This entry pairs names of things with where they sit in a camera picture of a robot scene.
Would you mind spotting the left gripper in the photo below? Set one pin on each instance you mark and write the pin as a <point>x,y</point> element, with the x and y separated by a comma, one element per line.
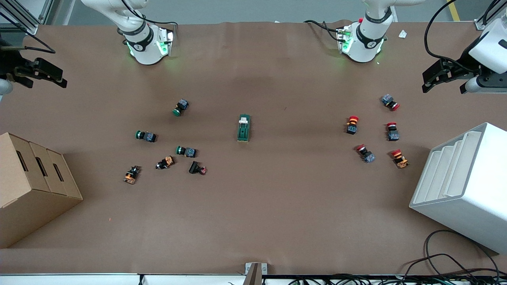
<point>466,63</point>

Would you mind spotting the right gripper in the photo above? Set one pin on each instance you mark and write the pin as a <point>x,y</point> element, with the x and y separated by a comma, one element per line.
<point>8,63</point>

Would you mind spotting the green terminal block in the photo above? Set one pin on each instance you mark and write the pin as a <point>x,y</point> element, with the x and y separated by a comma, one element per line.
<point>244,132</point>

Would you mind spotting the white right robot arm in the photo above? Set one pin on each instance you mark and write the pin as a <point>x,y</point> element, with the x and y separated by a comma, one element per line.
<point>142,47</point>

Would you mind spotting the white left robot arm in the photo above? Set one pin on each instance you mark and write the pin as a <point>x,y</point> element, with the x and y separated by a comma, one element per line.
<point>366,43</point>

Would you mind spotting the small white paper scrap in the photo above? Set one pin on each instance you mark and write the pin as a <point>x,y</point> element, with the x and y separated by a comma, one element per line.
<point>403,34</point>

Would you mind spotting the red mushroom button grey base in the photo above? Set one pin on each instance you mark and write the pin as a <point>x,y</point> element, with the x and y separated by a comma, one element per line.
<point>367,155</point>
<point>388,100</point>
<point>393,134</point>

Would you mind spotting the red mushroom button orange base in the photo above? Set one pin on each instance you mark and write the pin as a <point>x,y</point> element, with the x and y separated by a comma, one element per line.
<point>351,126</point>
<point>400,159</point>

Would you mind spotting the brown cardboard box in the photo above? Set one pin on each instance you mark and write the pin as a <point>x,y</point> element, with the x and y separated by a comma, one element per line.
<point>23,190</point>

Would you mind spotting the green push button grey base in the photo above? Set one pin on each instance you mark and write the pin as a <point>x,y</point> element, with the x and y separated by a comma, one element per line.
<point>148,137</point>
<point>182,105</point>
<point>189,152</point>

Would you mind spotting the white slotted storage rack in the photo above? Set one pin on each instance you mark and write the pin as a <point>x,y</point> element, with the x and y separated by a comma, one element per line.
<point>475,198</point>

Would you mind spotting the black push button orange base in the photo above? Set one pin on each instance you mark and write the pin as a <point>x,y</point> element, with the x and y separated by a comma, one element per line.
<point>167,162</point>
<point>131,175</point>

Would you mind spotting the brown paper table mat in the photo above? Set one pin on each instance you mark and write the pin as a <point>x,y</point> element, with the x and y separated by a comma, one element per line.
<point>277,206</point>

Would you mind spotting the aluminium frame profile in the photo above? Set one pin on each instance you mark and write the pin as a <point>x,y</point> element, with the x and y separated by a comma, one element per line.
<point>484,19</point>
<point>23,19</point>

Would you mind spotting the black switch red tip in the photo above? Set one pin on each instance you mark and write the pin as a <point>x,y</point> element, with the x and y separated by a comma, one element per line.
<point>195,167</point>

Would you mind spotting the white table edge rail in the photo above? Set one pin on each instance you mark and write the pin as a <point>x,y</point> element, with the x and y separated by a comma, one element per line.
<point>79,279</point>

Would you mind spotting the metal bracket brown post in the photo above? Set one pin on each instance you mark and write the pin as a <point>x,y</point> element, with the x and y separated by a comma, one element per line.
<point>254,274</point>

